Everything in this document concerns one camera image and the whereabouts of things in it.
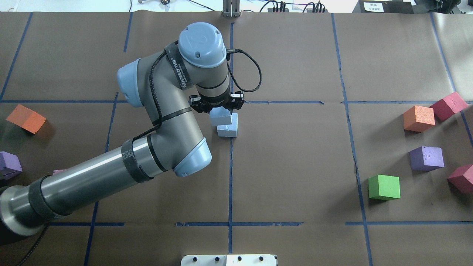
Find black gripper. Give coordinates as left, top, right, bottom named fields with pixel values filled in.
left=189, top=91, right=245, bottom=113

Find light blue foam block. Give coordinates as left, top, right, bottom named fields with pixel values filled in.
left=217, top=113, right=238, bottom=138
left=208, top=107, right=232, bottom=126

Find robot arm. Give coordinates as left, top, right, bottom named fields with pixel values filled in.
left=1, top=22, right=245, bottom=245

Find black box with label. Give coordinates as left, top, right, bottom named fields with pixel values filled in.
left=352, top=0, right=414, bottom=14

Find green foam block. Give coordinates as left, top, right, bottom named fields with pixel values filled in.
left=368, top=175, right=401, bottom=201

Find orange foam block right side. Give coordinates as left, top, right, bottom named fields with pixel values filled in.
left=402, top=105, right=436, bottom=133

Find orange foam block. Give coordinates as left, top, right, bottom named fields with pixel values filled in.
left=402, top=105, right=436, bottom=133
left=6, top=104, right=46, bottom=134

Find pink foam block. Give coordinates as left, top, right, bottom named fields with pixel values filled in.
left=52, top=169, right=66, bottom=175

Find purple foam block right side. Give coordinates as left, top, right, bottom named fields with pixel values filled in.
left=408, top=146, right=445, bottom=172

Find purple foam block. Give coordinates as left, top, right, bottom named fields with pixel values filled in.
left=0, top=151, right=23, bottom=180
left=408, top=146, right=445, bottom=172

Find orange foam block left side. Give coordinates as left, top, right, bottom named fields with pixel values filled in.
left=6, top=104, right=46, bottom=134

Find crimson foam block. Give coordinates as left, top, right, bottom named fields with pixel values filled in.
left=430, top=92, right=468, bottom=121
left=447, top=164, right=473, bottom=194

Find purple foam block left side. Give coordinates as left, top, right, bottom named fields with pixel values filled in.
left=0, top=151, right=23, bottom=180

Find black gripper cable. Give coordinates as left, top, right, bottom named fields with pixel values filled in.
left=126, top=49, right=262, bottom=148

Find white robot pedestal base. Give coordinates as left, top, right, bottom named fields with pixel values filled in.
left=180, top=254, right=278, bottom=266

